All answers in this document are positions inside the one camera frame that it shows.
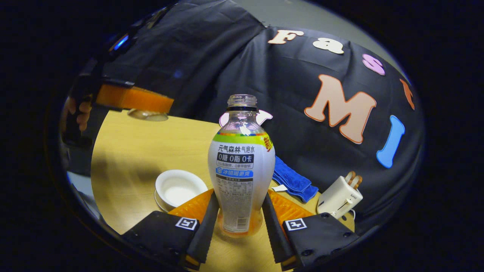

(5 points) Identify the white toaster cable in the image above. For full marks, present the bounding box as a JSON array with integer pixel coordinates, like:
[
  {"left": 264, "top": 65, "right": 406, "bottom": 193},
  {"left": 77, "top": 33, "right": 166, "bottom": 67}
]
[{"left": 333, "top": 209, "right": 357, "bottom": 222}]

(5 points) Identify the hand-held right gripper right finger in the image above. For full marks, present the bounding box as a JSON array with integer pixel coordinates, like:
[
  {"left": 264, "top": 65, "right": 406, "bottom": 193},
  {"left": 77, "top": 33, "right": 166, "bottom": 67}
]
[{"left": 262, "top": 189, "right": 360, "bottom": 270}]

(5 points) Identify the black backdrop cloth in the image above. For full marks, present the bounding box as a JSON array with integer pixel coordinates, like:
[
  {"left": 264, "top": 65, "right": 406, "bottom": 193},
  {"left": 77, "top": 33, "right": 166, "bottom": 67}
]
[{"left": 102, "top": 0, "right": 426, "bottom": 235}]

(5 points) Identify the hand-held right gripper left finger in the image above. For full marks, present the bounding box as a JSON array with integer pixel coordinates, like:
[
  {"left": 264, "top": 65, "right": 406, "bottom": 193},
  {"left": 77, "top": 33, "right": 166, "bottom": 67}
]
[{"left": 121, "top": 188, "right": 220, "bottom": 270}]

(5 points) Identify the blue folded towel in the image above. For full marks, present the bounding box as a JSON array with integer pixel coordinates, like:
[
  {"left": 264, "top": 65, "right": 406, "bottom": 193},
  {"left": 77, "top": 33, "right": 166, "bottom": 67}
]
[{"left": 272, "top": 155, "right": 319, "bottom": 203}]

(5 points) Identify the plastic water bottle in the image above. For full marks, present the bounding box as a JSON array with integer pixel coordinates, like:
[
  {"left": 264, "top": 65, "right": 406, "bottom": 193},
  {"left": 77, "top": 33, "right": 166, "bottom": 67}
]
[{"left": 208, "top": 94, "right": 276, "bottom": 238}]

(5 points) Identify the cream ceramic teacup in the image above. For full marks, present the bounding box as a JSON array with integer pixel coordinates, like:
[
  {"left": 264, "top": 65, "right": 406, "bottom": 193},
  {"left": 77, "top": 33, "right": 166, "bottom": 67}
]
[{"left": 155, "top": 169, "right": 208, "bottom": 208}]

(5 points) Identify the cream toaster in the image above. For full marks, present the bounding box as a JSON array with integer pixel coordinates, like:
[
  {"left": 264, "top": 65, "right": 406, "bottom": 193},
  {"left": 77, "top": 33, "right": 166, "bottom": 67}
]
[{"left": 317, "top": 176, "right": 363, "bottom": 219}]

